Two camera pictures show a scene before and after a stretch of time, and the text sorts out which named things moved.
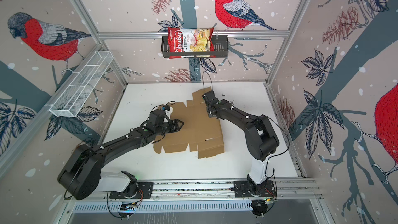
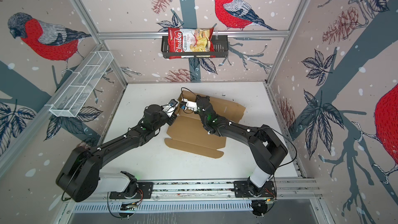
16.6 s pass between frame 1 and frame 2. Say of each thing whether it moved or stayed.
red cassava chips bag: stayed
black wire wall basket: stayed
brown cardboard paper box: moved
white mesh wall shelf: stayed
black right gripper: moved
